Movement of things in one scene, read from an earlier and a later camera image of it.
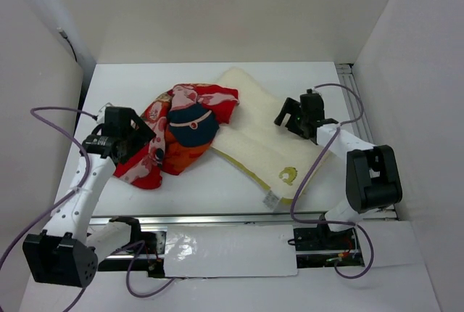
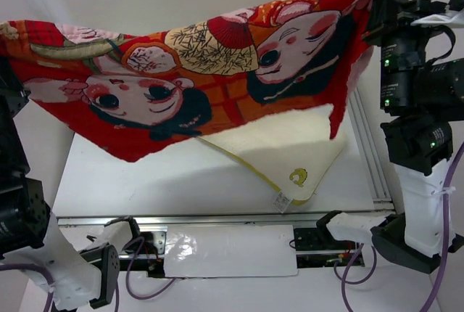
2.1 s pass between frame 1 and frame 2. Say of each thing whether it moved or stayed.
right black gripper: moved
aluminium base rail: stayed
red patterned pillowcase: moved
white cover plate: stayed
